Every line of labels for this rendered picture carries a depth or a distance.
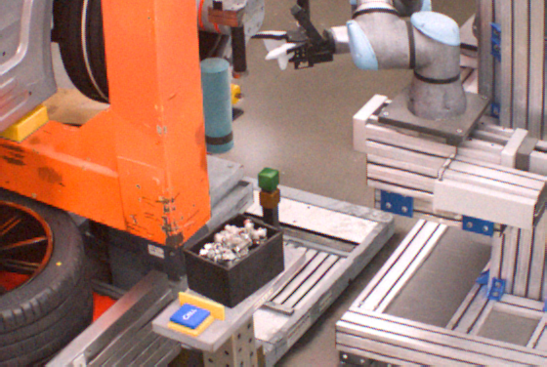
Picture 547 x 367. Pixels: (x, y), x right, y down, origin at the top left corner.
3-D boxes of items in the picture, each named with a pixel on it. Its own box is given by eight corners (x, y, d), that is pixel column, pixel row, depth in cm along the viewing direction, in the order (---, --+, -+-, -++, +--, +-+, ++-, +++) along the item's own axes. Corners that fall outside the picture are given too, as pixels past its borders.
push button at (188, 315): (186, 309, 270) (185, 302, 269) (211, 317, 267) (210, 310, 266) (170, 324, 265) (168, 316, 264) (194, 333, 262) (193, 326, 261)
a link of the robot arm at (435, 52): (464, 79, 264) (464, 26, 257) (409, 80, 264) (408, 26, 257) (456, 58, 275) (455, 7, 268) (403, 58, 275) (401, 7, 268)
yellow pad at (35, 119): (17, 112, 314) (15, 97, 311) (50, 121, 308) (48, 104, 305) (-13, 134, 304) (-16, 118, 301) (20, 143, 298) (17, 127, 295)
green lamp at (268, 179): (266, 180, 287) (265, 166, 285) (280, 183, 285) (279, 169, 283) (257, 188, 284) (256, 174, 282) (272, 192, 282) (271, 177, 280)
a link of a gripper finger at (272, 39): (251, 53, 313) (284, 56, 310) (250, 33, 311) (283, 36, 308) (256, 48, 316) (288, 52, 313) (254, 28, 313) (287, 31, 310)
